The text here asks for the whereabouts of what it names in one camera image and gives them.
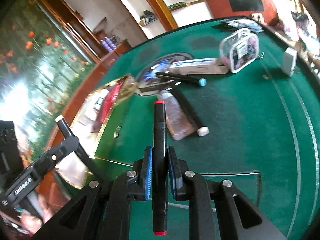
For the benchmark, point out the long white blue box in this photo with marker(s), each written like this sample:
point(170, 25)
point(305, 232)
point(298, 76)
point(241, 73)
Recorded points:
point(207, 66)

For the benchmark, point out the floral wall painting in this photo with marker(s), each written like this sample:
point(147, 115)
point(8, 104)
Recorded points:
point(41, 68)

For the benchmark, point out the red snack packet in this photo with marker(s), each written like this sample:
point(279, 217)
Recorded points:
point(124, 87)

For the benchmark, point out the pile of clothes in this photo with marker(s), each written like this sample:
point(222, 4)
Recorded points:
point(298, 27)

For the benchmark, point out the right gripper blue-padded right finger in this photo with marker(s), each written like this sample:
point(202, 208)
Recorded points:
point(187, 185)

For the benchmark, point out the white usb wall charger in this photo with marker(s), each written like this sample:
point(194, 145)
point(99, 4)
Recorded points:
point(289, 61)

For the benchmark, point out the two purple bottles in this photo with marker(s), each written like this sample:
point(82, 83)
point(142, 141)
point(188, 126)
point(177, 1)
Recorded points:
point(108, 44)

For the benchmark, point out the clear zip pouch with items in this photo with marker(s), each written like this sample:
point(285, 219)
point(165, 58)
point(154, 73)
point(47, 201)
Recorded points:
point(239, 49)

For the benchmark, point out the pile of playing cards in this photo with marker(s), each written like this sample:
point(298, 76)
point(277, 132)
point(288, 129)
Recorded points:
point(241, 23)

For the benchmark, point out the wall power socket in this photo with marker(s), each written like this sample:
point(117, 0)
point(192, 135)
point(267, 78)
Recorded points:
point(258, 17)

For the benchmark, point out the black marker blue cap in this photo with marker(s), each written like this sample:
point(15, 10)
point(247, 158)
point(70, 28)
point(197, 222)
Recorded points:
point(201, 82)

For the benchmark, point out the wooden cabinet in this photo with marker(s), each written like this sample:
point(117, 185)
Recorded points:
point(83, 37)

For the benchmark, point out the black marker red cap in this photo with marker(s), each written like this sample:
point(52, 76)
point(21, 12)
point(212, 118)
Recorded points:
point(160, 170)

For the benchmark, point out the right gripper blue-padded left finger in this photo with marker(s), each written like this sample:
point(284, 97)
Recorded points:
point(130, 186)

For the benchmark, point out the silver labelled tube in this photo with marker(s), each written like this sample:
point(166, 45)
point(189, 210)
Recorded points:
point(178, 123)

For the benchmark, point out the round mahjong control panel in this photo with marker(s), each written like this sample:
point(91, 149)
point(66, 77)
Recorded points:
point(148, 83)

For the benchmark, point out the white shelving unit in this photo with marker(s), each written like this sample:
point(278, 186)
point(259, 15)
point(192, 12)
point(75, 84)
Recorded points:
point(156, 17)

